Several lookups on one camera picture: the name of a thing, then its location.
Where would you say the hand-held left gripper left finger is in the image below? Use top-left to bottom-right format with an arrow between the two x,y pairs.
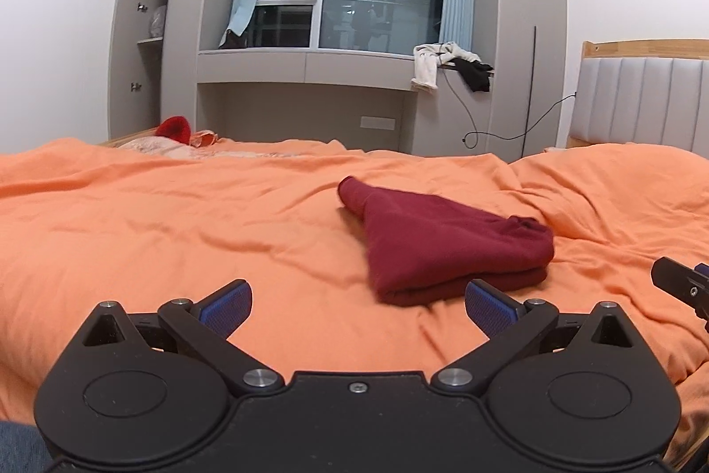
82,279 -> 286,395

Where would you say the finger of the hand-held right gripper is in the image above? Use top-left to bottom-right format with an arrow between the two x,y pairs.
651,256 -> 709,335

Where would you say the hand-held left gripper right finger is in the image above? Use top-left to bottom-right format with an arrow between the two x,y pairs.
431,279 -> 632,393

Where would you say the maroon sweater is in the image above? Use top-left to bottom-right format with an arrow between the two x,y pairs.
338,176 -> 556,309

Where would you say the orange blanket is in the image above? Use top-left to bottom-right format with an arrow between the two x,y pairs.
0,136 -> 709,452

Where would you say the pale patterned cloth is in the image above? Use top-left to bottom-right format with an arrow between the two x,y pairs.
116,129 -> 222,157

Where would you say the grey padded headboard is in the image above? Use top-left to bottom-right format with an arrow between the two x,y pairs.
566,39 -> 709,155

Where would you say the red plush item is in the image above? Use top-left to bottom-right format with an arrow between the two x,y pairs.
154,115 -> 193,141

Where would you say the black garment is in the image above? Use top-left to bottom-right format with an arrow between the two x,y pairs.
454,59 -> 495,93

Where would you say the person's leg in jeans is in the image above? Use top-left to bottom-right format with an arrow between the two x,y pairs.
0,420 -> 53,473

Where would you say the white garment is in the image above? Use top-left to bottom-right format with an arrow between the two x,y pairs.
410,42 -> 483,93

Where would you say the grey window ledge cabinet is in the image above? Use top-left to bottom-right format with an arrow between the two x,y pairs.
195,47 -> 444,152

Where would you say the grey wardrobe with shelves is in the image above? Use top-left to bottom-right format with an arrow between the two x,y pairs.
152,0 -> 253,141

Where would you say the open grey wardrobe door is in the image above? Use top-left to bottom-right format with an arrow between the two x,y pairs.
108,0 -> 178,141

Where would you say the closed grey wardrobe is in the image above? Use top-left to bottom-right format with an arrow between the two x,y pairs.
487,0 -> 571,158

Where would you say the black cable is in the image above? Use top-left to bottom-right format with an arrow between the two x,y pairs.
443,74 -> 578,149

